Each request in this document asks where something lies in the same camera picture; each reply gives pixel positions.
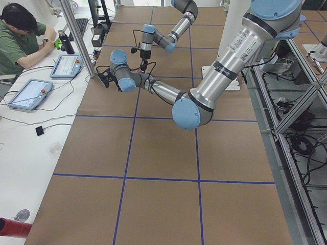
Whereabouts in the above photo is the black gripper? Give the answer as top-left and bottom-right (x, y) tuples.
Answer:
(140, 49), (152, 71)
(109, 71), (122, 91)

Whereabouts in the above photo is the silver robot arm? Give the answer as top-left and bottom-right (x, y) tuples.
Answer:
(110, 1), (302, 130)
(133, 1), (198, 72)

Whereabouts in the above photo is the black box with label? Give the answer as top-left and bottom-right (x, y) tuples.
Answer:
(91, 28), (105, 47)

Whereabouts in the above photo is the far teach pendant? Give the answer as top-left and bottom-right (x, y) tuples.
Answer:
(50, 54), (83, 79)

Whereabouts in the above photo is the teach pendant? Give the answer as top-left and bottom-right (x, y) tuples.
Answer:
(7, 79), (53, 110)
(50, 54), (83, 79)

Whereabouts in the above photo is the black water bottle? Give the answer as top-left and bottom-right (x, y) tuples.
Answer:
(58, 30), (75, 54)

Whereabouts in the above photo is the black keyboard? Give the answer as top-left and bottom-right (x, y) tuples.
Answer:
(75, 18), (88, 37)

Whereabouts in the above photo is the black monitor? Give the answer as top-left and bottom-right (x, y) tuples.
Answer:
(88, 0), (111, 32)

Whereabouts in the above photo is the near teach pendant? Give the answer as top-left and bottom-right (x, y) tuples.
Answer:
(7, 79), (53, 110)

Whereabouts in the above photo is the small black square device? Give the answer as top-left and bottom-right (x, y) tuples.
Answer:
(35, 126), (44, 136)

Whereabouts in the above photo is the person in green shirt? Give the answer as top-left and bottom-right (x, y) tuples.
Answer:
(1, 3), (57, 82)

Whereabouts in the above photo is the red cylinder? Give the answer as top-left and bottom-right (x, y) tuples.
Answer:
(1, 217), (32, 238)

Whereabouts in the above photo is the black camera cable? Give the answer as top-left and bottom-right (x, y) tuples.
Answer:
(96, 61), (157, 77)
(132, 29), (144, 49)

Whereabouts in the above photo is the aluminium frame post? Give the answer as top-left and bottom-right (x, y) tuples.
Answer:
(59, 0), (96, 78)

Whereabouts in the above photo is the aluminium side frame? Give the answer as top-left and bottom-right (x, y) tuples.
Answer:
(245, 15), (327, 245)

